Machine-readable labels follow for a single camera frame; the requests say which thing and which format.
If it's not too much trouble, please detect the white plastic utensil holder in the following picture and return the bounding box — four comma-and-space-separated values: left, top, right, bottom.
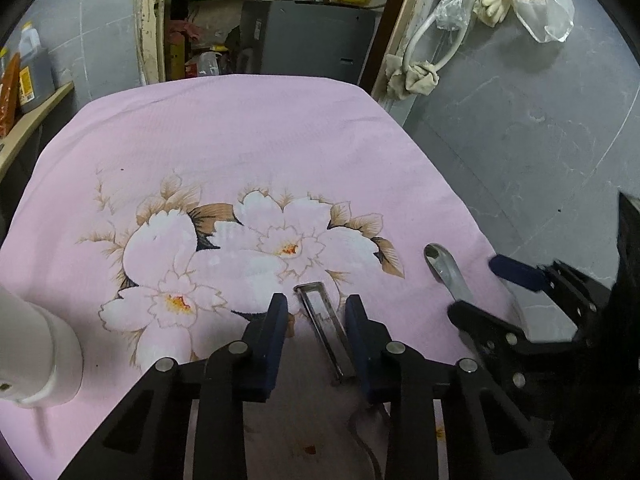
0, 288, 84, 408

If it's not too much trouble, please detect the pink floral tablecloth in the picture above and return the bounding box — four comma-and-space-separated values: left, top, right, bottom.
1, 76, 518, 479

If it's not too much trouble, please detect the orange spice bag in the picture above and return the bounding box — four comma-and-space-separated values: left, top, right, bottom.
0, 53, 21, 138

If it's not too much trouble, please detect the steel peeler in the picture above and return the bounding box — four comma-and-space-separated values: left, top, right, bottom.
294, 282, 357, 384

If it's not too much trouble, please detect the dark handled spoon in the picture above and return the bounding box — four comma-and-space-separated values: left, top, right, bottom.
423, 243, 474, 304

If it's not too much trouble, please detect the grey cabinet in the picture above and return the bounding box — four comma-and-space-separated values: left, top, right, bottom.
236, 0, 376, 84

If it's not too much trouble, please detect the clear plastic bag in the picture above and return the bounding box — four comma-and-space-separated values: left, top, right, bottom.
513, 0, 575, 44

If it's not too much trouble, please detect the large vinegar jug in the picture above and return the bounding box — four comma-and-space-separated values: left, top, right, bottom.
18, 22, 55, 114

